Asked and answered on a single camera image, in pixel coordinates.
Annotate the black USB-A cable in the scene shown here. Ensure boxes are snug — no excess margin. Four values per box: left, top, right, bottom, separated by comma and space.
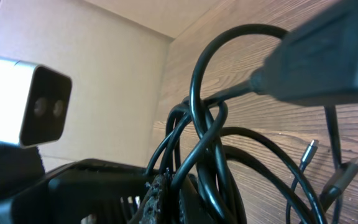
144, 0, 358, 224

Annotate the cardboard wall panel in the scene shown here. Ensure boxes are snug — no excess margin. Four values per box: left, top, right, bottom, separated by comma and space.
0, 0, 220, 172

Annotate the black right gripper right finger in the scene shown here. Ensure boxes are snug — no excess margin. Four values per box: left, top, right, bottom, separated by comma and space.
178, 175, 215, 224

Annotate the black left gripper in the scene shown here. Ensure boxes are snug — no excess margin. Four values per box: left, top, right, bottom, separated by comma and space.
0, 159, 153, 223

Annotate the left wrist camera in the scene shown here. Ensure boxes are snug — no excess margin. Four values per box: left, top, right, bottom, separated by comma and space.
0, 57, 72, 148

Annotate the thin black USB-C cable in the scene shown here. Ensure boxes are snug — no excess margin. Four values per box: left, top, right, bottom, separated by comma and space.
219, 105, 358, 224

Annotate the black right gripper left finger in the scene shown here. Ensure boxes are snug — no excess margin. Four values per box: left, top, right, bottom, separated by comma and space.
129, 171, 170, 224

